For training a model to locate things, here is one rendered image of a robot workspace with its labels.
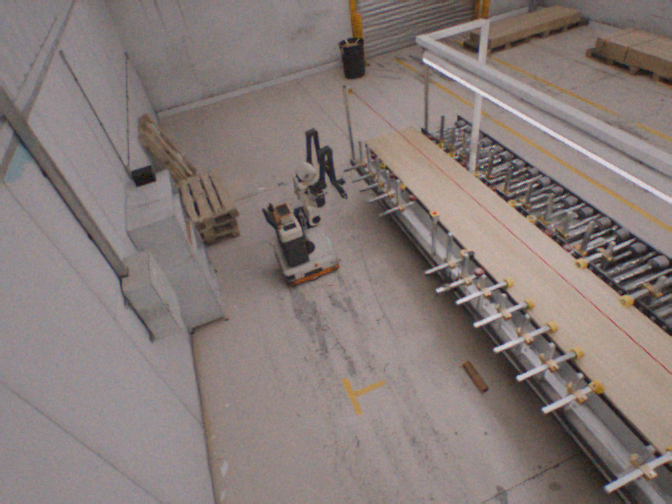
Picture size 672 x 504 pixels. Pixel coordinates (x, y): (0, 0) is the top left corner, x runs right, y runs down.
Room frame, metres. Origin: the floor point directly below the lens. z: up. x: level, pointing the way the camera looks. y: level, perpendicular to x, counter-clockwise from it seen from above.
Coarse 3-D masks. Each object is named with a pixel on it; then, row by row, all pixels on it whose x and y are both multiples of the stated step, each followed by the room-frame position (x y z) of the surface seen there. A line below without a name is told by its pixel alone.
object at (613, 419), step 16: (384, 176) 4.49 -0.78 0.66; (384, 208) 4.63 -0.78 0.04; (416, 208) 3.69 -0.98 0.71; (464, 304) 2.71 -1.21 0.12; (512, 304) 2.10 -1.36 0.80; (512, 320) 2.07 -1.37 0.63; (544, 336) 1.74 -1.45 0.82; (544, 352) 1.70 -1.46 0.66; (560, 352) 1.58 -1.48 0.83; (560, 368) 1.54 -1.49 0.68; (576, 368) 1.44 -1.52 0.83; (528, 384) 1.76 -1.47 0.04; (544, 400) 1.56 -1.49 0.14; (592, 400) 1.25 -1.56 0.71; (608, 400) 1.17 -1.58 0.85; (608, 416) 1.12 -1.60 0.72; (624, 432) 1.00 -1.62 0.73; (640, 448) 0.88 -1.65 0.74; (592, 464) 1.05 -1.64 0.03; (608, 480) 0.90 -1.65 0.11; (656, 480) 0.72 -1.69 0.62; (624, 496) 0.78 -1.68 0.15
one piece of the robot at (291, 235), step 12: (288, 204) 4.10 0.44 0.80; (276, 216) 3.68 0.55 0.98; (300, 216) 3.84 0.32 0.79; (288, 228) 3.64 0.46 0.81; (300, 228) 3.62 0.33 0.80; (288, 240) 3.56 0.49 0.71; (300, 240) 3.59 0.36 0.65; (288, 252) 3.55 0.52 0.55; (300, 252) 3.58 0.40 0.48; (288, 264) 3.58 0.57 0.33
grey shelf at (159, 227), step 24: (144, 192) 3.71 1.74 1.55; (168, 192) 3.62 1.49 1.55; (144, 216) 3.29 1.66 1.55; (168, 216) 3.22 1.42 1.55; (144, 240) 3.14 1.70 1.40; (168, 240) 3.18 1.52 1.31; (192, 240) 3.65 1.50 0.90; (168, 264) 3.16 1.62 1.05; (192, 264) 3.20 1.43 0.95; (192, 288) 3.18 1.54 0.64; (216, 288) 3.62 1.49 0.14; (192, 312) 3.15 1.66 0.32; (216, 312) 3.20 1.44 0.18
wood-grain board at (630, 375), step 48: (384, 144) 4.85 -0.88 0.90; (432, 144) 4.63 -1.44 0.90; (432, 192) 3.67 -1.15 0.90; (480, 192) 3.51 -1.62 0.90; (480, 240) 2.81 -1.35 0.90; (528, 240) 2.69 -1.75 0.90; (528, 288) 2.16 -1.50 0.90; (576, 288) 2.07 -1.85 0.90; (576, 336) 1.64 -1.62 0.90; (624, 336) 1.57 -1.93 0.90; (624, 384) 1.23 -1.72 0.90
